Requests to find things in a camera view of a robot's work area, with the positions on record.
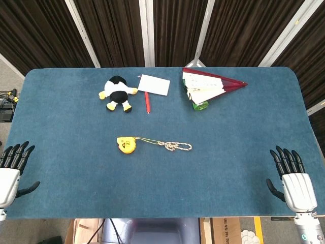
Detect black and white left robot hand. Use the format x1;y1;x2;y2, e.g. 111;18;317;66
0;141;41;209

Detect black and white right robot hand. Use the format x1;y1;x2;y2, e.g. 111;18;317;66
266;145;318;213

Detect braided beige rope with yellow cord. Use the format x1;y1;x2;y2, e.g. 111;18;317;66
136;137;192;153

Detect yellow tape measure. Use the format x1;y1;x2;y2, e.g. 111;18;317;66
116;136;138;154

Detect white flower-shaped paint palette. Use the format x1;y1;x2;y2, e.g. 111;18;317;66
240;229;258;244

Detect black electronic device box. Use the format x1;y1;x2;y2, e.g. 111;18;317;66
0;99;15;123

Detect blue felt table mat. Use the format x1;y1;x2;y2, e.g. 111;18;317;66
4;67;322;220

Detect brown cardboard box with print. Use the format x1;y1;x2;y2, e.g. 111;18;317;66
200;217;242;244

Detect light wooden crate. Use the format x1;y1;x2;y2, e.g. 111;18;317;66
64;218;105;244

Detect green plastic bottle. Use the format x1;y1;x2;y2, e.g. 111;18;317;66
191;100;210;112

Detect red and white folding fan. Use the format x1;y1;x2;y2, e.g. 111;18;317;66
181;67;248;105

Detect black and white plush toy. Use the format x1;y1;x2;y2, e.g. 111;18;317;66
98;75;139;113

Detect silver-blue robot torso base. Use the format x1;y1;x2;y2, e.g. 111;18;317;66
101;218;201;244

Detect red pen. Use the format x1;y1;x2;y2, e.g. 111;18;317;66
144;91;152;115

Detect white paper card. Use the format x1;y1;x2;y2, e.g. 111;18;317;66
138;74;171;97

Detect dark brown pleated curtain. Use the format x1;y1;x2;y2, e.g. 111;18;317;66
0;0;325;143

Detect black cables with yellow plugs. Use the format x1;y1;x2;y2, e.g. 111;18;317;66
0;88;20;104

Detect white metal frame post with foot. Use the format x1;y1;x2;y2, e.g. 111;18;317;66
186;0;217;68

